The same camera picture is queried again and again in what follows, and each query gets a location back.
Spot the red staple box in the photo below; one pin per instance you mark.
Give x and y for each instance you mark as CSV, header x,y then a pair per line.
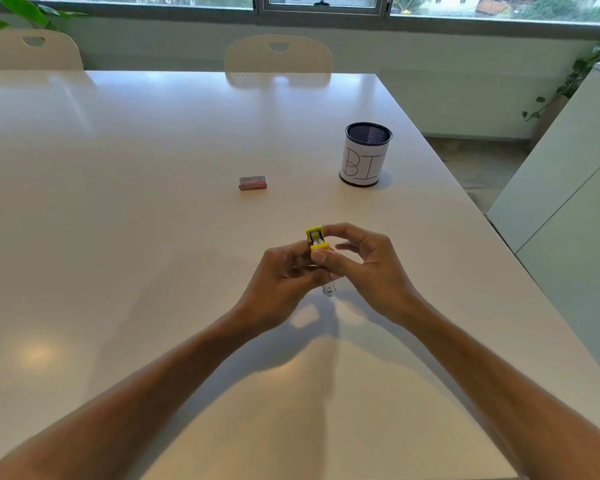
x,y
253,183

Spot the person's left forearm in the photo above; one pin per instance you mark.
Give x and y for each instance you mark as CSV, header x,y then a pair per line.
x,y
130,404

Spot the broad-leaf green plant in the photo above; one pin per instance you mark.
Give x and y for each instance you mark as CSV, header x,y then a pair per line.
x,y
25,12

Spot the small yellow stapler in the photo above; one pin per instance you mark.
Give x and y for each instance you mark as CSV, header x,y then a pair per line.
x,y
316,238

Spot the trailing green vine plant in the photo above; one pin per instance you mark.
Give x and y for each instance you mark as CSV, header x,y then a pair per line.
x,y
580,74

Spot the person's right thumb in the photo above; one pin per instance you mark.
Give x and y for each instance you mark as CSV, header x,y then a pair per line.
x,y
347,266

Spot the black mesh pen holder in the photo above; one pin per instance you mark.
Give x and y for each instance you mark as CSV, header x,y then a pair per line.
x,y
364,159

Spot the grey window frame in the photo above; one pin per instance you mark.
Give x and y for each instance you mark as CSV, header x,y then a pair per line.
x,y
325,8

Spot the person's left hand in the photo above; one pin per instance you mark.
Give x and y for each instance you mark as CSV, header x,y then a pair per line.
x,y
275,287

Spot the white cabinet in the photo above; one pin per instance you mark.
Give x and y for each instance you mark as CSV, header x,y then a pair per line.
x,y
570,204

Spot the person's right hand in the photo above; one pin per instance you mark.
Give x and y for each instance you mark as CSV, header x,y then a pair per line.
x,y
382,279

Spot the person's left thumb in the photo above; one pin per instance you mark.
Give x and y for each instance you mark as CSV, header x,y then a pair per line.
x,y
314,260

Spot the person's right forearm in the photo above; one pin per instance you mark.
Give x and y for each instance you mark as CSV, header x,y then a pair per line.
x,y
505,394

